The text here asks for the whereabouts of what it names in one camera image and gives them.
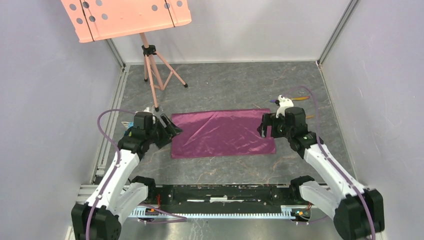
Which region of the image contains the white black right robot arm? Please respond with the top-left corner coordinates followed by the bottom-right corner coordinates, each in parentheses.
top-left (257, 107), bottom-right (386, 240)

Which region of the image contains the magenta satin napkin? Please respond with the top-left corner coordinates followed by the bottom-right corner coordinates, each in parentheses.
top-left (171, 108), bottom-right (276, 159)

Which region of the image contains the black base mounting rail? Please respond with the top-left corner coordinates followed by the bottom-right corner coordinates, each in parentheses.
top-left (143, 184), bottom-right (309, 214)

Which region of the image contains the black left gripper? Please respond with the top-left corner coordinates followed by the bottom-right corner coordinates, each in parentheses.
top-left (146, 114), bottom-right (184, 150)

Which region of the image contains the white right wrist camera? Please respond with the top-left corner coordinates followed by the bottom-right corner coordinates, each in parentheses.
top-left (275, 95), bottom-right (294, 119)

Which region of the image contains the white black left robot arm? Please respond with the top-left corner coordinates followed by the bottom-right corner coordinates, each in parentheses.
top-left (71, 111), bottom-right (183, 240)

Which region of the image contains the colourful toy block set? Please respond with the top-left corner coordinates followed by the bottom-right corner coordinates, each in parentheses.
top-left (121, 121), bottom-right (134, 136)

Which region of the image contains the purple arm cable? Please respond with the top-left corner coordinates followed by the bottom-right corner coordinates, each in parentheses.
top-left (288, 86), bottom-right (377, 240)
top-left (84, 109), bottom-right (188, 240)

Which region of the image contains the iridescent rainbow knife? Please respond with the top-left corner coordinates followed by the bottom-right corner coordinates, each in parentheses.
top-left (269, 96), bottom-right (310, 103)

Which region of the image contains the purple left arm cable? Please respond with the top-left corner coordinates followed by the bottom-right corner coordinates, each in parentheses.
top-left (84, 109), bottom-right (188, 240)

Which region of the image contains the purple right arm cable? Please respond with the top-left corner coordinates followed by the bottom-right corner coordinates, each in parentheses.
top-left (288, 86), bottom-right (377, 240)

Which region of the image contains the pink music stand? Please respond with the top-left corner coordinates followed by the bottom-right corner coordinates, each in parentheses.
top-left (61, 0), bottom-right (192, 111)

